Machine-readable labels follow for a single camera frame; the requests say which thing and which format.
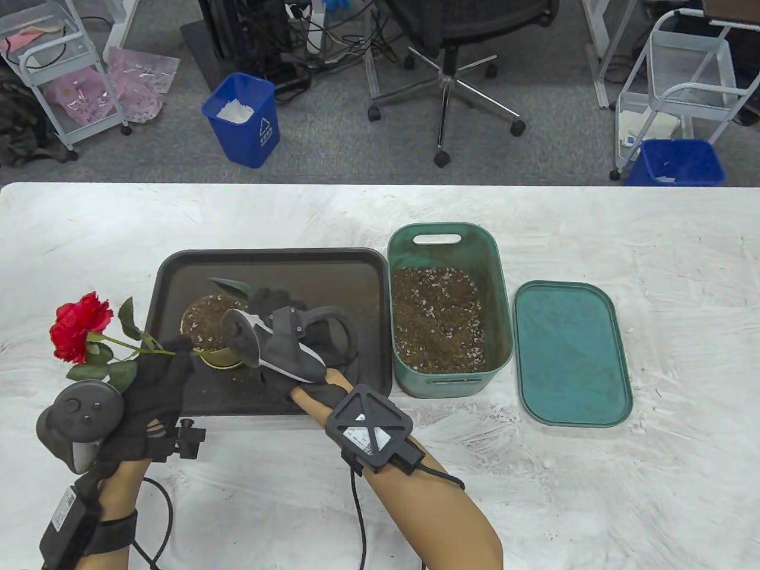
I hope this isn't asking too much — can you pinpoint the person's left hand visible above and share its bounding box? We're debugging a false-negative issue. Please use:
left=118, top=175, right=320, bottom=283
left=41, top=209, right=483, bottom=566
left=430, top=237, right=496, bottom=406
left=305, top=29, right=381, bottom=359
left=98, top=335, right=195, bottom=485

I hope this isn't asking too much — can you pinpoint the person's right hand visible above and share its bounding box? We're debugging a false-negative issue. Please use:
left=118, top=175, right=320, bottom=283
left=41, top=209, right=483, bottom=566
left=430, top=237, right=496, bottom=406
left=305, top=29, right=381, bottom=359
left=246, top=288, right=364, bottom=416

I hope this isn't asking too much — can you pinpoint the gold flower pot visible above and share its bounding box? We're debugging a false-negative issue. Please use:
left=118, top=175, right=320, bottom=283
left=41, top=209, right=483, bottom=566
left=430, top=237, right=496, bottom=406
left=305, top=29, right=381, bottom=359
left=180, top=295, right=250, bottom=370

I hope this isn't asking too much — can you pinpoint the red artificial rose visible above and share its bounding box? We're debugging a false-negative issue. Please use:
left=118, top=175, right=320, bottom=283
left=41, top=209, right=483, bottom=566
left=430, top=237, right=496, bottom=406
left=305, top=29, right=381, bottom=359
left=50, top=292, right=214, bottom=392

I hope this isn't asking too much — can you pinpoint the brown potting mix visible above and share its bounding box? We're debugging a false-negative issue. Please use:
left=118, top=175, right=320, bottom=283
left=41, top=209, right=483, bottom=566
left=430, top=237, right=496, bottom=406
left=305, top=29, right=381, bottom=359
left=181, top=267, right=487, bottom=375

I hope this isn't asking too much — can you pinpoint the green plastic trowel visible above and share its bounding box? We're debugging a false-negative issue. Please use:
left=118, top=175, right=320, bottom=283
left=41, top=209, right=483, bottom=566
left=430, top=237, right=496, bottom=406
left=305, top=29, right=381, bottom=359
left=209, top=277, right=253, bottom=299

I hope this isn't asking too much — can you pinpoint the green bin lid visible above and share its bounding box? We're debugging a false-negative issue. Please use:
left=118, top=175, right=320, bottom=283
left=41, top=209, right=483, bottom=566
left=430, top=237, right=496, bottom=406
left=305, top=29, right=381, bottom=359
left=514, top=281, right=634, bottom=427

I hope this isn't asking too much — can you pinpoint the person's right forearm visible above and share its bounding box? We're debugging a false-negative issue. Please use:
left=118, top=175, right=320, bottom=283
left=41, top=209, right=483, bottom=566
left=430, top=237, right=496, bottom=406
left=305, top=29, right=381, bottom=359
left=294, top=368, right=504, bottom=570

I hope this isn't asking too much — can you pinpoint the person's left forearm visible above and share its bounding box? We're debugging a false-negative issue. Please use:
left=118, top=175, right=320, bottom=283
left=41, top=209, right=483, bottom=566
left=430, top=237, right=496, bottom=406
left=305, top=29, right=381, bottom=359
left=62, top=460, right=150, bottom=570

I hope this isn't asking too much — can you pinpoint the grey handheld controller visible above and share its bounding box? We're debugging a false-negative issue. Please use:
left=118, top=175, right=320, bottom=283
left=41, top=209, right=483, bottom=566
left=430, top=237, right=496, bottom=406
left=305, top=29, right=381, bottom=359
left=221, top=306, right=360, bottom=385
left=37, top=381, right=125, bottom=474

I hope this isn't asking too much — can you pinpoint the dark brown tray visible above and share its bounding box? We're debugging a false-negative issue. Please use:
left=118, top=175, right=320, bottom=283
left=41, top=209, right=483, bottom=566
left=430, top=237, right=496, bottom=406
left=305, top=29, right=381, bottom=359
left=132, top=248, right=394, bottom=416

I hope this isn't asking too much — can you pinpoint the black box with white label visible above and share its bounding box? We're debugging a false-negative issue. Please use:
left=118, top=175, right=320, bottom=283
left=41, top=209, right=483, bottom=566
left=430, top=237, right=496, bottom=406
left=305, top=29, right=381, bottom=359
left=40, top=487, right=140, bottom=570

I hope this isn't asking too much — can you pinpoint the green plastic bin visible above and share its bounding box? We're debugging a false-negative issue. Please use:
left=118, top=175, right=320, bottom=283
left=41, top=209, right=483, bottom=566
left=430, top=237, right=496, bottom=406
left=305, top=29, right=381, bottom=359
left=388, top=223, right=514, bottom=397

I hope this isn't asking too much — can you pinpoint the blue trash bin white symbol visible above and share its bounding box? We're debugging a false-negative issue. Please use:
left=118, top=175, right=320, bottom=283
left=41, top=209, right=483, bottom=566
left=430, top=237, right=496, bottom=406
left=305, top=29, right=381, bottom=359
left=201, top=72, right=281, bottom=169

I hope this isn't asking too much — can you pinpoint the black backpack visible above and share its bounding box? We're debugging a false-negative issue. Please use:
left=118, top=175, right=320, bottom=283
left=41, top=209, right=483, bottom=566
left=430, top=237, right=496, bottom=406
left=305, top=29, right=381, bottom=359
left=0, top=64, right=79, bottom=169

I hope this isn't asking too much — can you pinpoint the pink plastic bag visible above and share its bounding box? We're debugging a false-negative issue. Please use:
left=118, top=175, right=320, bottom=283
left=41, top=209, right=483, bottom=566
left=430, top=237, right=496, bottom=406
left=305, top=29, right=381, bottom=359
left=46, top=66, right=113, bottom=125
left=107, top=47, right=181, bottom=124

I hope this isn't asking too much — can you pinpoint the black floor mat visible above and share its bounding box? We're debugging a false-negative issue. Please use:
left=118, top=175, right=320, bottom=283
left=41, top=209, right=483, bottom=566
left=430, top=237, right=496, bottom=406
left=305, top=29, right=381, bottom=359
left=180, top=21, right=238, bottom=93

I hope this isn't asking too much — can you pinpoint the black computer tower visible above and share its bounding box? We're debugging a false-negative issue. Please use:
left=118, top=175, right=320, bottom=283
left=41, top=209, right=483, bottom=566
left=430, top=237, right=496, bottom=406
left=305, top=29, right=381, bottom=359
left=198, top=0, right=297, bottom=84

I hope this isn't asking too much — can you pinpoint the black office chair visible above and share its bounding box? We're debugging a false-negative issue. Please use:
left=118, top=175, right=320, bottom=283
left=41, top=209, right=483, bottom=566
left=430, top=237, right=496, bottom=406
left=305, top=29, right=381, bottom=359
left=365, top=0, right=560, bottom=169

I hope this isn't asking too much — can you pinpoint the white desk leg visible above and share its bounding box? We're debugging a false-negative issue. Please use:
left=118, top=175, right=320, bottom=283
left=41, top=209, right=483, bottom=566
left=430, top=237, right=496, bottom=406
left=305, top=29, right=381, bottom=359
left=582, top=0, right=639, bottom=109
left=104, top=0, right=143, bottom=60

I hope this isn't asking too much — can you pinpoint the pink paper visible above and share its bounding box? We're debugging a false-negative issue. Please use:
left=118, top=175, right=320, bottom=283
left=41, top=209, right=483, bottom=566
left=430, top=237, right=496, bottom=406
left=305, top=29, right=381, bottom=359
left=0, top=30, right=45, bottom=54

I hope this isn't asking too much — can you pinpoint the brown cardboard box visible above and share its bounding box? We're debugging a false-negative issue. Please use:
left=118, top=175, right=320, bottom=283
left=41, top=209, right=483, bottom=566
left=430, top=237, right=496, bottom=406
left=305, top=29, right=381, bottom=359
left=704, top=0, right=760, bottom=27

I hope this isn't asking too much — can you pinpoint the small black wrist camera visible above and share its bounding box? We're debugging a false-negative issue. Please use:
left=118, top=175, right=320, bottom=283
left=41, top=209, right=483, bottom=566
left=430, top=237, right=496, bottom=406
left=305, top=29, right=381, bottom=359
left=175, top=419, right=207, bottom=460

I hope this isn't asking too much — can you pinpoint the black lattice wrist mount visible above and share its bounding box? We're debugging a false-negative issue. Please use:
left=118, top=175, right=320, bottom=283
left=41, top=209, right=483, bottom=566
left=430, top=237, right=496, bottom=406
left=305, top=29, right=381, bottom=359
left=325, top=385, right=427, bottom=476

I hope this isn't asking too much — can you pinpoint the black cable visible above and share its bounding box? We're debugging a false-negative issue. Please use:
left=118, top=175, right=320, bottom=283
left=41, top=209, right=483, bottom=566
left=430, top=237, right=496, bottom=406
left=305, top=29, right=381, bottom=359
left=131, top=478, right=177, bottom=570
left=350, top=466, right=467, bottom=570

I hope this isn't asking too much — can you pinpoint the bundle of black cables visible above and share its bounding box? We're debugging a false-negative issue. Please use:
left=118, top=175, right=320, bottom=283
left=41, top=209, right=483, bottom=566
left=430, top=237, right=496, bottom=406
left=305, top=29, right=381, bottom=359
left=261, top=0, right=416, bottom=90

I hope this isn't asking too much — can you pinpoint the white wire cart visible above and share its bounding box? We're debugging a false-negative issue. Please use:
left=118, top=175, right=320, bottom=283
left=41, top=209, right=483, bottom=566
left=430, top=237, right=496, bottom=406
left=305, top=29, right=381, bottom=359
left=0, top=0, right=132, bottom=151
left=609, top=9, right=760, bottom=182

